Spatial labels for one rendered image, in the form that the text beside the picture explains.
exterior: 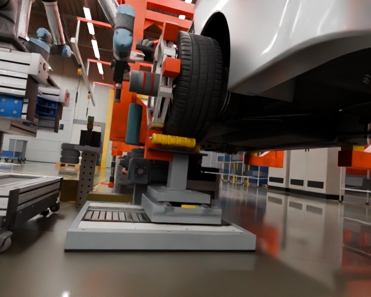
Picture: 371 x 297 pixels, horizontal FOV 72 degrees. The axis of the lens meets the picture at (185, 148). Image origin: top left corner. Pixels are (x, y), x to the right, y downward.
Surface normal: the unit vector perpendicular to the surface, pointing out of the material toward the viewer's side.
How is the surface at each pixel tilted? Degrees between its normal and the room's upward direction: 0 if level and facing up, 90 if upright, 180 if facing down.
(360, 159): 90
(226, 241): 90
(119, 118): 90
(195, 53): 72
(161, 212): 90
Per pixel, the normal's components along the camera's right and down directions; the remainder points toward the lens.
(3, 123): 0.24, -0.05
